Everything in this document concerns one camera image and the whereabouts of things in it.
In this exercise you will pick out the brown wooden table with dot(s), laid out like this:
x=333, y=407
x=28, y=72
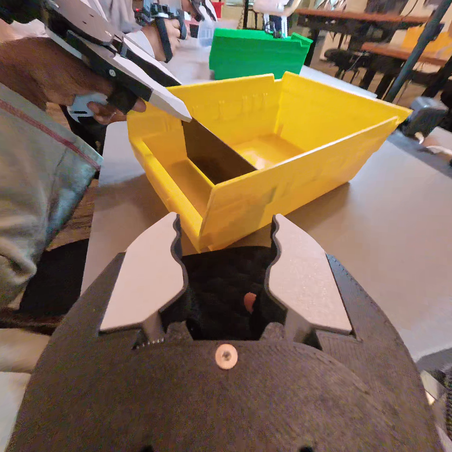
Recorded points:
x=395, y=52
x=353, y=16

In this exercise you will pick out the dark grey object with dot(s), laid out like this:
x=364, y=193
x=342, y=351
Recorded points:
x=425, y=116

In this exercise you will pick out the person's grey shirt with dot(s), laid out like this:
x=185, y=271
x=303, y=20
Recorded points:
x=35, y=176

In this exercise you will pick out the dark metal pole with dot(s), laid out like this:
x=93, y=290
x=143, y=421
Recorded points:
x=413, y=53

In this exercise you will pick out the green plastic bin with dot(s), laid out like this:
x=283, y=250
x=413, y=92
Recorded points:
x=254, y=56

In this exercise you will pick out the black divider panel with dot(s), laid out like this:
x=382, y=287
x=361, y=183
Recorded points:
x=215, y=155

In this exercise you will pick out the clear plastic container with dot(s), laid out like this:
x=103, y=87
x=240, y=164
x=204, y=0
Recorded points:
x=206, y=33

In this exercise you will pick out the person's left hand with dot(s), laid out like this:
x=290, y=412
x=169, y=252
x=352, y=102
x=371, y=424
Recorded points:
x=46, y=70

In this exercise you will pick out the yellow plastic bin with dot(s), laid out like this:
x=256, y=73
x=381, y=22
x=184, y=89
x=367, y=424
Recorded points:
x=247, y=201

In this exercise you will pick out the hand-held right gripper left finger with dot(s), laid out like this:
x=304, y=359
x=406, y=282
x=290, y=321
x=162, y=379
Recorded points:
x=148, y=282

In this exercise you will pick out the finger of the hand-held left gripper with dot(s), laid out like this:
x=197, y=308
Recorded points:
x=166, y=100
x=152, y=65

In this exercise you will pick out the person's right hand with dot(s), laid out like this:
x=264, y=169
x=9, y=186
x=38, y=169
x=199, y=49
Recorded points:
x=250, y=302

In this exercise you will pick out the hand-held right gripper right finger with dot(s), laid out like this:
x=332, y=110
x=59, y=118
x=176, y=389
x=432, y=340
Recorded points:
x=303, y=282

